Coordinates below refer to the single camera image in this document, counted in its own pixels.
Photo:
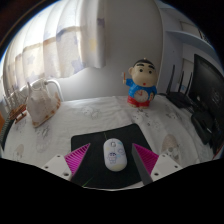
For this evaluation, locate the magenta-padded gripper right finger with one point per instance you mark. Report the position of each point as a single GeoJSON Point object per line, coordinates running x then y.
{"type": "Point", "coordinates": [146, 159]}

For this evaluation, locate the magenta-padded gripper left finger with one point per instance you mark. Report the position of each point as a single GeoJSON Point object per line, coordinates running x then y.
{"type": "Point", "coordinates": [76, 158]}

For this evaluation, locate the white cartoon-print computer mouse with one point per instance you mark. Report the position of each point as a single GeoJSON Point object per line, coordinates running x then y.
{"type": "Point", "coordinates": [114, 155]}

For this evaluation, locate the black mouse pad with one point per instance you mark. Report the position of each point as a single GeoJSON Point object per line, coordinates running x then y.
{"type": "Point", "coordinates": [93, 166]}

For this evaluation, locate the white printed tablecloth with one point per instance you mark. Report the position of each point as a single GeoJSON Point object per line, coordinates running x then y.
{"type": "Point", "coordinates": [100, 113]}

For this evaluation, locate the large white conch shell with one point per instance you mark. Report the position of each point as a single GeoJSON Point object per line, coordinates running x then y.
{"type": "Point", "coordinates": [41, 106]}

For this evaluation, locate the cartoon boy figurine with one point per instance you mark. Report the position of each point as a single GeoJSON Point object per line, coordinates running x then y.
{"type": "Point", "coordinates": [142, 86]}

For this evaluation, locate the black monitor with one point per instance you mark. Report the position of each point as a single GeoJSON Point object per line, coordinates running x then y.
{"type": "Point", "coordinates": [208, 86]}

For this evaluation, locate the sheer white star-print curtain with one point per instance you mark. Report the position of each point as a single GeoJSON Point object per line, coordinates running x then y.
{"type": "Point", "coordinates": [50, 43]}

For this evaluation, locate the white wall shelf unit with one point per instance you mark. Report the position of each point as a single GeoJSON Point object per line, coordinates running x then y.
{"type": "Point", "coordinates": [180, 36]}

